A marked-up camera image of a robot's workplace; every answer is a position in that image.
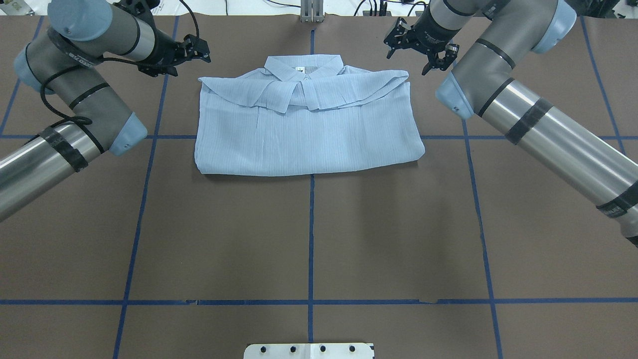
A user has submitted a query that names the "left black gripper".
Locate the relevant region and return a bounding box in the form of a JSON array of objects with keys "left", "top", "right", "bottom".
[{"left": 137, "top": 32, "right": 211, "bottom": 77}]

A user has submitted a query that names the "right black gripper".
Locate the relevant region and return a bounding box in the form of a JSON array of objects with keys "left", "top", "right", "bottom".
[{"left": 383, "top": 17, "right": 460, "bottom": 76}]

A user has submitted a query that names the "light blue button shirt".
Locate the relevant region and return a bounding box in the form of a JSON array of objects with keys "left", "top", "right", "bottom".
[{"left": 194, "top": 54, "right": 426, "bottom": 177}]

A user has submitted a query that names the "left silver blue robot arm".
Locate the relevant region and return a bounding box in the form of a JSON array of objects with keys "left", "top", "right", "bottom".
[{"left": 1, "top": 0, "right": 210, "bottom": 220}]

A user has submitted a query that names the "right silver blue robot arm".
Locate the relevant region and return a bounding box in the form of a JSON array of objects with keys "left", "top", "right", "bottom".
[{"left": 384, "top": 0, "right": 638, "bottom": 244}]

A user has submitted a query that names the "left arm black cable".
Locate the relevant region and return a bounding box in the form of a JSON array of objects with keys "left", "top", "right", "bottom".
[{"left": 25, "top": 0, "right": 200, "bottom": 130}]

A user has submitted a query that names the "aluminium frame post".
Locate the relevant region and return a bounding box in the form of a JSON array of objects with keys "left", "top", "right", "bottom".
[{"left": 300, "top": 0, "right": 325, "bottom": 23}]

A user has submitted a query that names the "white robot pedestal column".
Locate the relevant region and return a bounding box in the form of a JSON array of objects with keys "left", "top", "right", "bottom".
[{"left": 243, "top": 343, "right": 375, "bottom": 359}]

